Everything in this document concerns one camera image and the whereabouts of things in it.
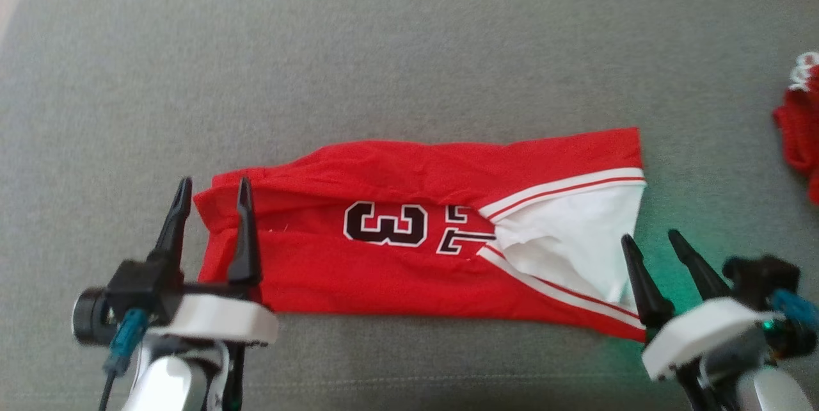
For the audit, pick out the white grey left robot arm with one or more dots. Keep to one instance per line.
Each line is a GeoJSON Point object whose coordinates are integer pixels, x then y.
{"type": "Point", "coordinates": [166, 379]}

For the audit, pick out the red shorts with white stripe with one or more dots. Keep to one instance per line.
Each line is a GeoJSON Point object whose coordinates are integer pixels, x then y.
{"type": "Point", "coordinates": [803, 136]}

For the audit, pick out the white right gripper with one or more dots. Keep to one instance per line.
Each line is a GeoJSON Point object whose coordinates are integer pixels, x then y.
{"type": "Point", "coordinates": [704, 334]}

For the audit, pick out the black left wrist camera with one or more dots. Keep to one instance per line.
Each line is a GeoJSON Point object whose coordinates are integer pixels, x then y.
{"type": "Point", "coordinates": [144, 289]}

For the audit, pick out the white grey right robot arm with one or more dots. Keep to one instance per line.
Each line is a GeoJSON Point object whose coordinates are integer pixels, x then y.
{"type": "Point", "coordinates": [774, 388]}

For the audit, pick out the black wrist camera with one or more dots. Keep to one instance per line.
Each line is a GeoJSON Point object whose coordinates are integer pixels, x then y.
{"type": "Point", "coordinates": [761, 280]}
{"type": "Point", "coordinates": [144, 289]}

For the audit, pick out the red white numbered jersey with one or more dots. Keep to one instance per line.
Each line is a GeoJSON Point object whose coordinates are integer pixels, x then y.
{"type": "Point", "coordinates": [384, 283]}

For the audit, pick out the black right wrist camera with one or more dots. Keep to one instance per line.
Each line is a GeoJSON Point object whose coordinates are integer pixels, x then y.
{"type": "Point", "coordinates": [761, 280]}

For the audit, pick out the grey fabric sofa seat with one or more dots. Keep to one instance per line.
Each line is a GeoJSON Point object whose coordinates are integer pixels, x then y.
{"type": "Point", "coordinates": [416, 33]}

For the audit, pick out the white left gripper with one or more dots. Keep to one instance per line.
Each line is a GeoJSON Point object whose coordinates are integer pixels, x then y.
{"type": "Point", "coordinates": [224, 318]}

